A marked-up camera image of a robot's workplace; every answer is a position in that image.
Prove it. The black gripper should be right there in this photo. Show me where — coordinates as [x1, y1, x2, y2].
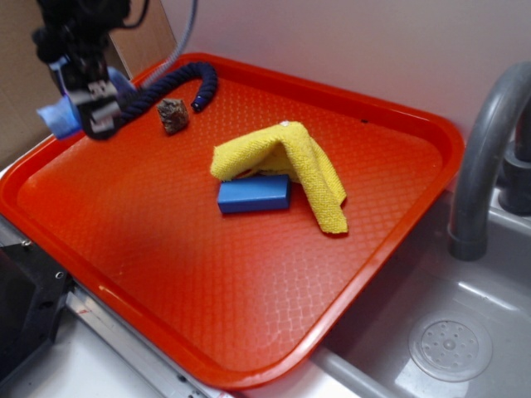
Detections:
[49, 40, 121, 140]

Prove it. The light blue sponge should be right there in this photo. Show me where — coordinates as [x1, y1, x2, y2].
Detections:
[37, 56, 138, 140]

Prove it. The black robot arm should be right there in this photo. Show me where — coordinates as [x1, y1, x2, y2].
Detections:
[32, 1, 149, 140]

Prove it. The brown rock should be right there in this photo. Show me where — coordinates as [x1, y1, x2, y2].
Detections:
[157, 99, 189, 135]

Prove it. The yellow microfiber cloth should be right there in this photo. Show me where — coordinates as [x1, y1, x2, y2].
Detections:
[210, 121, 348, 235]

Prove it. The blue rectangular block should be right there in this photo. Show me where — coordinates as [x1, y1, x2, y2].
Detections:
[217, 175, 291, 214]

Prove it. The red plastic tray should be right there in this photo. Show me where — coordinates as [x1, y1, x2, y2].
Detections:
[1, 53, 464, 391]

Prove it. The grey sink faucet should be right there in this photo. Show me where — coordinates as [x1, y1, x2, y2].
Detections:
[448, 61, 530, 261]

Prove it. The grey plastic sink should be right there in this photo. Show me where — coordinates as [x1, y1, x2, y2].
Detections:
[313, 194, 530, 397]

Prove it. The sink drain strainer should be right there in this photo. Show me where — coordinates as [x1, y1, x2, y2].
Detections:
[408, 314, 493, 382]

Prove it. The dark navy rope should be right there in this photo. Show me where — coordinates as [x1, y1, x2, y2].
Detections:
[111, 61, 219, 125]

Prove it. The grey braided cable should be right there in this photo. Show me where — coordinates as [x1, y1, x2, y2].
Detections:
[139, 0, 199, 91]

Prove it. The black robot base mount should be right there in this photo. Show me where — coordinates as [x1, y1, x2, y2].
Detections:
[1, 244, 71, 385]

